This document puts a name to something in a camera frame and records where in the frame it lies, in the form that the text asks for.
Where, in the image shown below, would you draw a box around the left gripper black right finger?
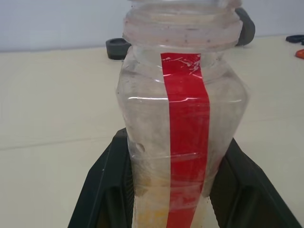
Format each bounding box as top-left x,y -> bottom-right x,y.
209,137 -> 303,228

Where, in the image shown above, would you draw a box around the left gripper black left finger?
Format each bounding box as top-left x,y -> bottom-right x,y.
67,129 -> 136,228

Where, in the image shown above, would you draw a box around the clear bottle with red tape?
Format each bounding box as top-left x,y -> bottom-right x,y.
115,0 -> 252,228

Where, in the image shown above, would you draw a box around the grey curved plastic shell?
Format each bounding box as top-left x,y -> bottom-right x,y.
235,7 -> 256,47

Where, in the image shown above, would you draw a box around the blue-handled scissors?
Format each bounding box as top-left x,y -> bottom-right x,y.
285,34 -> 304,46

